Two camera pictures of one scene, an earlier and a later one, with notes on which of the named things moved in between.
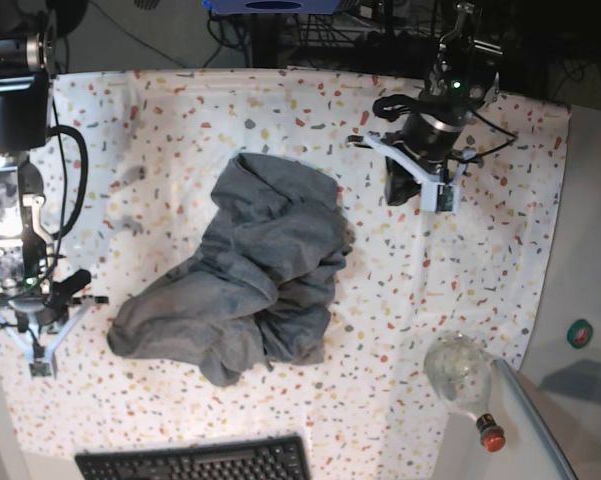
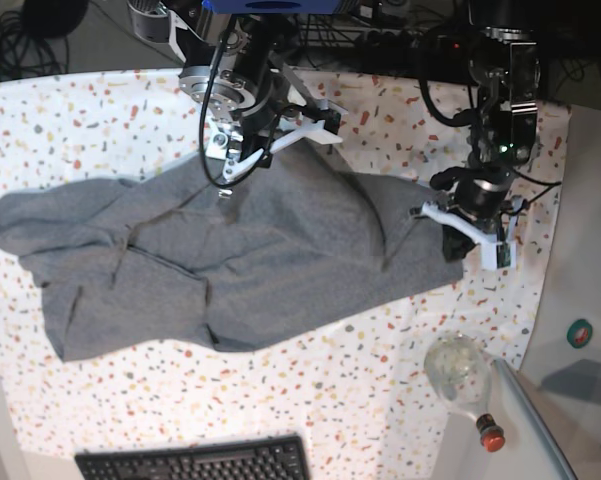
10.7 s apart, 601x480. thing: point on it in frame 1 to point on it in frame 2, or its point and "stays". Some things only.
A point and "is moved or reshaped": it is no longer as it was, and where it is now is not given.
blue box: (274, 7) stays
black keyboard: (270, 458) stays
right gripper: (399, 186) to (456, 244)
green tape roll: (579, 333) stays
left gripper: (55, 311) to (257, 130)
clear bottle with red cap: (459, 366) stays
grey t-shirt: (261, 286) is moved or reshaped
